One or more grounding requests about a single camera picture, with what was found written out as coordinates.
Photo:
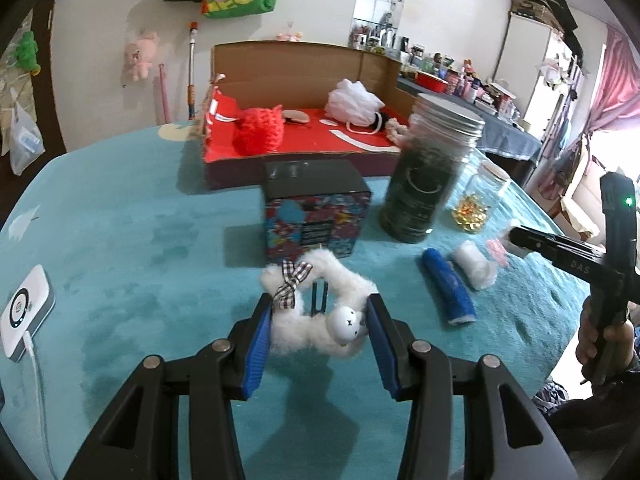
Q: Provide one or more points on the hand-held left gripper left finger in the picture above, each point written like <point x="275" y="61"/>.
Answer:
<point x="257" y="350"/>

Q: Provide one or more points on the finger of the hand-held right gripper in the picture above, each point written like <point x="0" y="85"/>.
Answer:
<point x="560" y="252"/>

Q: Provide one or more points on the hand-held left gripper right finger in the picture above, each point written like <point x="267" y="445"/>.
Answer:
<point x="382" y="350"/>

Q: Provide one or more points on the small white cotton puff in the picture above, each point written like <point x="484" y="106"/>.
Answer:
<point x="512" y="225"/>

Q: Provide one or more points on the beige braided scrunchie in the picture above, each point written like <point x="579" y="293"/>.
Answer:
<point x="395" y="130"/>

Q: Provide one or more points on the red knitted hat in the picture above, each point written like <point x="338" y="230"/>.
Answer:
<point x="257" y="130"/>

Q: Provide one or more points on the white mesh bath pouf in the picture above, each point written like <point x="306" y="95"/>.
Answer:
<point x="352" y="102"/>

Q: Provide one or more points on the cardboard box with red lining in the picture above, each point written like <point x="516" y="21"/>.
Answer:
<point x="290" y="60"/>

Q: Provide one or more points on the person's right hand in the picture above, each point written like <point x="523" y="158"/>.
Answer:
<point x="620" y="342"/>

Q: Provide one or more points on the blue rolled cloth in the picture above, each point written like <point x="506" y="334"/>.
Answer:
<point x="447" y="285"/>

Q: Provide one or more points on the small glass jar gold lid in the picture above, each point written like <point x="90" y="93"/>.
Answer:
<point x="475" y="205"/>

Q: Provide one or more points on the table with grey cloth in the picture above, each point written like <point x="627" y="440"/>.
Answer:
<point x="510" y="140"/>

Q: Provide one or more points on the black patterned gift box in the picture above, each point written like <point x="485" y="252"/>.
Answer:
<point x="310" y="220"/>

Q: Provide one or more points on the person's dark patterned clothing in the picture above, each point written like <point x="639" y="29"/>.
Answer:
<point x="575" y="400"/>

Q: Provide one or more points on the large glass jar silver lid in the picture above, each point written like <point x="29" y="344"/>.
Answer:
<point x="420" y="185"/>

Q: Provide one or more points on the pink curtain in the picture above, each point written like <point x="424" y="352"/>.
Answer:
<point x="612" y="75"/>

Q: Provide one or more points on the cluster of toiletry bottles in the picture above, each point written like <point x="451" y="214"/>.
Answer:
<point x="465" y="80"/>

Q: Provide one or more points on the white refrigerator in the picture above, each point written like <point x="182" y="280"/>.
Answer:
<point x="525" y="50"/>

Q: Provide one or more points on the red plastic basin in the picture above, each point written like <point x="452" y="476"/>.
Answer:
<point x="432" y="81"/>

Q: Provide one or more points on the black bag on wardrobe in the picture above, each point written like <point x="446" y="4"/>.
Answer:
<point x="562" y="17"/>

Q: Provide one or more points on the white portable router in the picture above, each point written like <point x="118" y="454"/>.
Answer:
<point x="25" y="310"/>

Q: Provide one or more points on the grey oval hair clip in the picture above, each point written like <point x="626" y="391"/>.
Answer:
<point x="296" y="116"/>

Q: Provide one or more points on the patterned storage box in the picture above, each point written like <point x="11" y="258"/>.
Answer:
<point x="530" y="7"/>

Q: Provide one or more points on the pink pole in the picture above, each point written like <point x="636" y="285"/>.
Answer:
<point x="165" y="95"/>

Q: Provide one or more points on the mop pole with orange grip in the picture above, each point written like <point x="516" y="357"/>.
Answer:
<point x="192" y="70"/>

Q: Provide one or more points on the clear plastic bag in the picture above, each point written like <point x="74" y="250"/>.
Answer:
<point x="25" y="140"/>

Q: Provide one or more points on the pink fox plush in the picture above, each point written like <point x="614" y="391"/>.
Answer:
<point x="290" y="37"/>

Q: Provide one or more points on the pale pink hanging plush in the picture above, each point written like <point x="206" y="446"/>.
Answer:
<point x="141" y="55"/>

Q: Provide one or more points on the green plush toy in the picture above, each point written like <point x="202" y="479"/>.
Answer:
<point x="26" y="52"/>

